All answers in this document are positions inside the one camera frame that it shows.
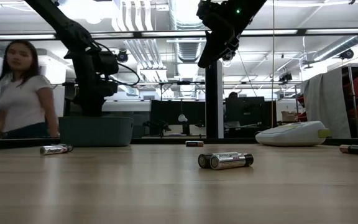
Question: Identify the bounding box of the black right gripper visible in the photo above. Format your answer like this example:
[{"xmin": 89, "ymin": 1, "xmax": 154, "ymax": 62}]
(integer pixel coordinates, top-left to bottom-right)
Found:
[{"xmin": 197, "ymin": 0, "xmax": 241, "ymax": 68}]

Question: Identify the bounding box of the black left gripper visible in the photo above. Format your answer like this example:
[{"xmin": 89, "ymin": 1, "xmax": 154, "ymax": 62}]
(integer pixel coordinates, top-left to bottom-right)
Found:
[{"xmin": 64, "ymin": 49, "xmax": 119, "ymax": 118}]

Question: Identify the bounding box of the teal deep plastic bin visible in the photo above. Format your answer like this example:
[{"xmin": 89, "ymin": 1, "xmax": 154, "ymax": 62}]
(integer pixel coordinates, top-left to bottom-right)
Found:
[{"xmin": 57, "ymin": 116, "xmax": 135, "ymax": 147}]

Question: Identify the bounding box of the person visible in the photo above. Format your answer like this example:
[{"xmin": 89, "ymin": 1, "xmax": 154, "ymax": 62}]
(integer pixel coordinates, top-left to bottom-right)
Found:
[
  {"xmin": 0, "ymin": 39, "xmax": 60, "ymax": 140},
  {"xmin": 224, "ymin": 91, "xmax": 244, "ymax": 124}
]

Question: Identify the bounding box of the black desk equipment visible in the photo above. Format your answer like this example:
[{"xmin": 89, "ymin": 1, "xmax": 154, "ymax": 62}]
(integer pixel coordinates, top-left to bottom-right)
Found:
[{"xmin": 143, "ymin": 120, "xmax": 172, "ymax": 135}]

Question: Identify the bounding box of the black monitor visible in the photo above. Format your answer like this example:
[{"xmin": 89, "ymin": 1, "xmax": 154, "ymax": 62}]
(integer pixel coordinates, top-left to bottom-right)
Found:
[{"xmin": 224, "ymin": 96, "xmax": 265, "ymax": 128}]

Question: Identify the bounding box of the small white desk lamp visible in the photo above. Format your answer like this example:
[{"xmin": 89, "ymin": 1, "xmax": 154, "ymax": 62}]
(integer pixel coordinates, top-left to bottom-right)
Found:
[{"xmin": 178, "ymin": 113, "xmax": 191, "ymax": 135}]

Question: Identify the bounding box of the long black linear ceiling light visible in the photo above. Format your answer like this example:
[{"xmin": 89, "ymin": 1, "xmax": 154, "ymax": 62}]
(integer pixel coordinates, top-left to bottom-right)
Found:
[{"xmin": 0, "ymin": 28, "xmax": 358, "ymax": 42}]

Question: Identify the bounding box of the cardboard box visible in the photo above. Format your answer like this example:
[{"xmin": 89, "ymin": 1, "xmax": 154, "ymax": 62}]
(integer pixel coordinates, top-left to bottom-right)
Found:
[{"xmin": 280, "ymin": 111, "xmax": 298, "ymax": 123}]

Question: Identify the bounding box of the white label maker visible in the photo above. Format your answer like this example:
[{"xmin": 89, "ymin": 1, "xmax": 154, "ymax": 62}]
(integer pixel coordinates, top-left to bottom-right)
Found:
[{"xmin": 255, "ymin": 120, "xmax": 331, "ymax": 147}]

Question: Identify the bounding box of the grey hanging cloth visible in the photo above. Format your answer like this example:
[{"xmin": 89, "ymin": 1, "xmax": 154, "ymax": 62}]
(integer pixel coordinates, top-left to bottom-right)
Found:
[{"xmin": 301, "ymin": 67, "xmax": 352, "ymax": 139}]

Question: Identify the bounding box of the round silver air duct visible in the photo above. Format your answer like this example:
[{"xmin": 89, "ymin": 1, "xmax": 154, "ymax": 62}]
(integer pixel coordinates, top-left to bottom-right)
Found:
[{"xmin": 168, "ymin": 0, "xmax": 204, "ymax": 63}]

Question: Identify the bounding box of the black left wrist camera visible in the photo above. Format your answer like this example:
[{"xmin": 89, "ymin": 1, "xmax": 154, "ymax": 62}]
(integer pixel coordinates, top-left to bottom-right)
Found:
[{"xmin": 90, "ymin": 49, "xmax": 120, "ymax": 76}]

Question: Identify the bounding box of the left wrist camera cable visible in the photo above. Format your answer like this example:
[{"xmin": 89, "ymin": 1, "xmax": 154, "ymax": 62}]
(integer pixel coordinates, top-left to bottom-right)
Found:
[{"xmin": 96, "ymin": 42, "xmax": 141, "ymax": 87}]

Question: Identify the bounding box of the thin dark hanging cable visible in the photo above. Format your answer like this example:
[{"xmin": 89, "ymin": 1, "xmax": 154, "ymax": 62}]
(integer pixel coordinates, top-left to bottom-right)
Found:
[{"xmin": 271, "ymin": 0, "xmax": 275, "ymax": 129}]

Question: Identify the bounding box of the black aluminium table frame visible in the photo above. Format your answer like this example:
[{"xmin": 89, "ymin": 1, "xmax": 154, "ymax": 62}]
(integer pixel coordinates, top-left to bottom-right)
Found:
[{"xmin": 0, "ymin": 136, "xmax": 358, "ymax": 152}]

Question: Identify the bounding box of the slanted silver air duct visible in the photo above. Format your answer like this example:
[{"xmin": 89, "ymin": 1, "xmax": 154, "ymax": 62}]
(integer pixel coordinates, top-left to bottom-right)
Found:
[{"xmin": 312, "ymin": 34, "xmax": 358, "ymax": 63}]

